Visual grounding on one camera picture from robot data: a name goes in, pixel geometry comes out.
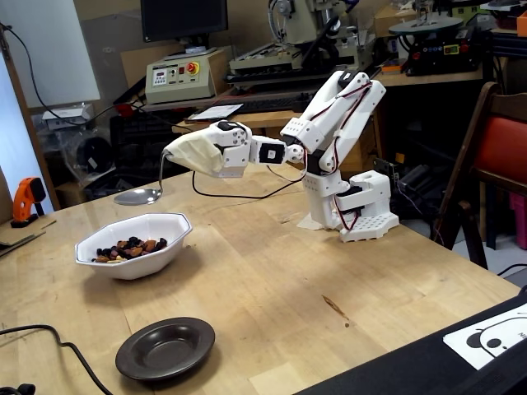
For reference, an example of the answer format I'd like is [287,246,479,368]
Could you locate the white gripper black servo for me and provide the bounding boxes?
[208,119,254,179]

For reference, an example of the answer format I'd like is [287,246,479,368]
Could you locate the bent metal spoon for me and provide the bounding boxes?
[113,150,170,207]

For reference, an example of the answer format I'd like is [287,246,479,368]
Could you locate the white octagonal bowl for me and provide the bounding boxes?
[73,211,194,281]

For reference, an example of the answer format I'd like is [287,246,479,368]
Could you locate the brown plate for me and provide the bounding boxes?
[114,316,217,382]

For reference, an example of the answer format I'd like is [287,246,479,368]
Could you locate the wooden workbench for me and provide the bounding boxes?
[171,95,374,170]

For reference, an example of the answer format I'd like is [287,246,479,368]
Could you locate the white paper sheet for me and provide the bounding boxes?
[184,103,245,124]

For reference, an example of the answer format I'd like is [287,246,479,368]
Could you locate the black keyboard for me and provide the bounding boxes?
[236,95,316,116]

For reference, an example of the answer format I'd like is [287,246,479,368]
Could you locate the beige masking tape wrap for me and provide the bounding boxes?
[163,131,226,177]

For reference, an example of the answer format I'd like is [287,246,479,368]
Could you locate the beige control box red button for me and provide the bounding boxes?
[144,49,219,106]

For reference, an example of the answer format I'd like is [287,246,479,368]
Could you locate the black tool case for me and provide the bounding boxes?
[109,109,190,176]

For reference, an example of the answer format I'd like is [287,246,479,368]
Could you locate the beige tape sheet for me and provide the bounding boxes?
[296,212,326,231]

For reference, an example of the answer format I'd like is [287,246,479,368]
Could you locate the beige milling machine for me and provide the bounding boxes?
[224,0,378,90]

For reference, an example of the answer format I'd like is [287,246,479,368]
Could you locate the black computer monitor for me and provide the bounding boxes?
[139,0,230,53]

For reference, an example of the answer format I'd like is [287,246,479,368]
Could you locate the black filament spool in bag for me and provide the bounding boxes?
[76,135,114,174]

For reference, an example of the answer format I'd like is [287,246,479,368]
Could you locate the trail mix pile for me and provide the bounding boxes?
[91,236,169,264]

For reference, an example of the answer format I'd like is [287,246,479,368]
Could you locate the small white box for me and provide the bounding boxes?
[40,103,95,132]

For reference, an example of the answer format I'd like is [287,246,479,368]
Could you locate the brown cardboard box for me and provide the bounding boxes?
[372,3,419,39]

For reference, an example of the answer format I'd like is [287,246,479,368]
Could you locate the wooden side bench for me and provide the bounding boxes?
[370,65,487,90]

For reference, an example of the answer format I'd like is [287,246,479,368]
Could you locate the white board panel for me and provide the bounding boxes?
[0,0,102,109]

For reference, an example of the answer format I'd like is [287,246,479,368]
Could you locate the black scroll saw machine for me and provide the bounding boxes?
[389,16,493,78]

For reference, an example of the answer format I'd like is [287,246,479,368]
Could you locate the orange black hand tool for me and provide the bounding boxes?
[10,176,47,230]

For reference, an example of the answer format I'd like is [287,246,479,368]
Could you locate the flat cardboard pieces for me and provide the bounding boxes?
[0,220,47,258]

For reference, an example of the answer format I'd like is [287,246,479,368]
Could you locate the wooden chair red cushion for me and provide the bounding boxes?
[430,81,527,271]

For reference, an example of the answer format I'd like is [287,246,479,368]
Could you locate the pink plastic bin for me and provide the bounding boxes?
[508,192,527,251]

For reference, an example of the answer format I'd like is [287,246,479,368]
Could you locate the white panda sticker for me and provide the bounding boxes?
[442,316,527,371]

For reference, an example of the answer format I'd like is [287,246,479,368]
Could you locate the thin black cable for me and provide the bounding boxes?
[0,22,308,200]

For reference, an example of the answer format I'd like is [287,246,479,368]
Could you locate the thick black cable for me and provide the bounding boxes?
[0,323,114,395]

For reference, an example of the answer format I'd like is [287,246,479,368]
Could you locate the black floor cable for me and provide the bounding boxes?
[497,263,527,277]

